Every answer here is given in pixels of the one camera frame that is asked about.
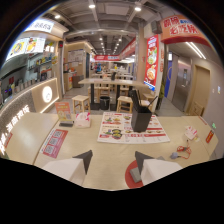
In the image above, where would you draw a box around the black trash bin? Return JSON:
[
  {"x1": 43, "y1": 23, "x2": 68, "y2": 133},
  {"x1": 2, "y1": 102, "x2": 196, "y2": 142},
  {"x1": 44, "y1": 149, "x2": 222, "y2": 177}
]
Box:
[{"x1": 99, "y1": 95, "x2": 111, "y2": 111}]

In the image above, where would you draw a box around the black chopstick holder box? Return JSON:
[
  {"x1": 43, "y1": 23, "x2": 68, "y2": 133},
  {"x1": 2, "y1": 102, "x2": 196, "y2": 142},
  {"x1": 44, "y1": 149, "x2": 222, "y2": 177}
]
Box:
[{"x1": 129, "y1": 89, "x2": 159, "y2": 134}]

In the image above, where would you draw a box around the long wooden dining table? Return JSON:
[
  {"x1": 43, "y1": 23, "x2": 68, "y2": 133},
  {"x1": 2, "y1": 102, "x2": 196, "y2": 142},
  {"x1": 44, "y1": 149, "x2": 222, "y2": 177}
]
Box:
[{"x1": 77, "y1": 77, "x2": 151, "y2": 111}]

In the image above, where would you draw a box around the wooden stool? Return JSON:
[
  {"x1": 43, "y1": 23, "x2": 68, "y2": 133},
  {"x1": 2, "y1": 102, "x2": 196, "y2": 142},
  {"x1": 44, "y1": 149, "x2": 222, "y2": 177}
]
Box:
[
  {"x1": 115, "y1": 95, "x2": 134, "y2": 114},
  {"x1": 71, "y1": 94, "x2": 92, "y2": 115}
]

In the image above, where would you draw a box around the orange sign stand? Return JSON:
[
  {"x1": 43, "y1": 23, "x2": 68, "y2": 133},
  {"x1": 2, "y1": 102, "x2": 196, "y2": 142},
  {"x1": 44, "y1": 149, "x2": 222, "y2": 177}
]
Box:
[{"x1": 54, "y1": 101, "x2": 75, "y2": 128}]

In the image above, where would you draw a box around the round white logo light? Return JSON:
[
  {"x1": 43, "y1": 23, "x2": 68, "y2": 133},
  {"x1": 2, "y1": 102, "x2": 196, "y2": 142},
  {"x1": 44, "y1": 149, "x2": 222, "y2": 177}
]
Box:
[{"x1": 41, "y1": 85, "x2": 54, "y2": 104}]

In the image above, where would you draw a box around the laminated food menu card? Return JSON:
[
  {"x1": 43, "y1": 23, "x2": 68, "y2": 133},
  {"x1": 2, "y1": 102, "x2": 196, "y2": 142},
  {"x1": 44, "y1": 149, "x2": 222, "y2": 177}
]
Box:
[{"x1": 96, "y1": 111, "x2": 171, "y2": 145}]

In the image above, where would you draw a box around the pink white tissue pack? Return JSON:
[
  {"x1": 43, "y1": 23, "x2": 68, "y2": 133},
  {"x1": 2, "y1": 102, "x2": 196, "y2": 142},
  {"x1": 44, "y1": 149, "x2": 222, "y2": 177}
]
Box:
[{"x1": 73, "y1": 111, "x2": 92, "y2": 129}]

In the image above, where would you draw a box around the illuminated food menu board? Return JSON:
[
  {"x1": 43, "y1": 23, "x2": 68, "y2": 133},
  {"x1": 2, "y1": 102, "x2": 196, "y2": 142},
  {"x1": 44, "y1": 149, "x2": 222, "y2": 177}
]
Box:
[{"x1": 5, "y1": 36, "x2": 47, "y2": 62}]

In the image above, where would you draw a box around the round red table sticker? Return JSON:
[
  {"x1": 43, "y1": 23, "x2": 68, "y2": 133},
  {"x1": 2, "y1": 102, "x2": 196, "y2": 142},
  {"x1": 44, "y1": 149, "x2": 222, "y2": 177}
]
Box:
[{"x1": 124, "y1": 159, "x2": 145, "y2": 190}]

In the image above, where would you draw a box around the red QR code sticker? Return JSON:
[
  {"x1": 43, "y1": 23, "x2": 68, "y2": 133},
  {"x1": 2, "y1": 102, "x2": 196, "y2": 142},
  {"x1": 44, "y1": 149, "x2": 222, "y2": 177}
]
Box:
[{"x1": 40, "y1": 128, "x2": 69, "y2": 159}]

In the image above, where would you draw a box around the red vertical food banner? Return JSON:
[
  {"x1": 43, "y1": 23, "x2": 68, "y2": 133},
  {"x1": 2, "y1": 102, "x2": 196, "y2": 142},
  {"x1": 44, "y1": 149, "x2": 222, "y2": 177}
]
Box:
[{"x1": 143, "y1": 33, "x2": 160, "y2": 92}]

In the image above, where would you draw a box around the small red table sticker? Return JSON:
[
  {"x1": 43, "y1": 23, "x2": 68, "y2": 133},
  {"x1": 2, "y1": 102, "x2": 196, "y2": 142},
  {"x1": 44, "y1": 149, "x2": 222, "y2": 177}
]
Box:
[{"x1": 205, "y1": 129, "x2": 215, "y2": 145}]

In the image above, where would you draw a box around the small grey block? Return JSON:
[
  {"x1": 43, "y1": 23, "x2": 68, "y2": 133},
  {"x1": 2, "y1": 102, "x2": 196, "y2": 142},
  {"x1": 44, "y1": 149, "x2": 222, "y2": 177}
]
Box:
[{"x1": 129, "y1": 166, "x2": 143, "y2": 184}]

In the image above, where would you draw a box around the orange overhead shop sign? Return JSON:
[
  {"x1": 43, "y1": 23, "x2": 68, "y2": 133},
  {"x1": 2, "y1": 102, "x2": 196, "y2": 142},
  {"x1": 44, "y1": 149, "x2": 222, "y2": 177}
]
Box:
[{"x1": 159, "y1": 14, "x2": 212, "y2": 48}]

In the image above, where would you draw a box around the red cable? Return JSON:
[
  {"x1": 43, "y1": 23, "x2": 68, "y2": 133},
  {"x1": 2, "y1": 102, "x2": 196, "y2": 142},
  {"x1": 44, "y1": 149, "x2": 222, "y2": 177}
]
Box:
[{"x1": 169, "y1": 145, "x2": 193, "y2": 161}]

